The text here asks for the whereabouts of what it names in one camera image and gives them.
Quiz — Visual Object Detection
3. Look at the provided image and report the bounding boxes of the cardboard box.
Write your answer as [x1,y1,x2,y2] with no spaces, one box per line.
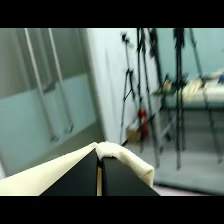
[126,127,141,145]

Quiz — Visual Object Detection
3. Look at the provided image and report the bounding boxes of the cream garment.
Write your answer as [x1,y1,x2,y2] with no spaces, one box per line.
[0,141,156,197]

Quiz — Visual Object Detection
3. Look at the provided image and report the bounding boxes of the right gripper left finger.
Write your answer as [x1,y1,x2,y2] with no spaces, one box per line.
[40,148,99,197]

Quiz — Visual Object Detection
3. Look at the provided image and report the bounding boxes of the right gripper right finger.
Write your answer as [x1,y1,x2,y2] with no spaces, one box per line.
[101,156,160,197]

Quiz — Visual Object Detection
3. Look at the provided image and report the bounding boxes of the black tripod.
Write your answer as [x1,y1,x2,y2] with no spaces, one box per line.
[119,31,138,145]
[135,28,162,169]
[172,28,188,170]
[188,28,224,164]

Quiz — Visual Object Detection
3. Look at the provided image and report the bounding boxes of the red fire extinguisher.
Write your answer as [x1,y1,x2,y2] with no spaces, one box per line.
[137,107,150,140]

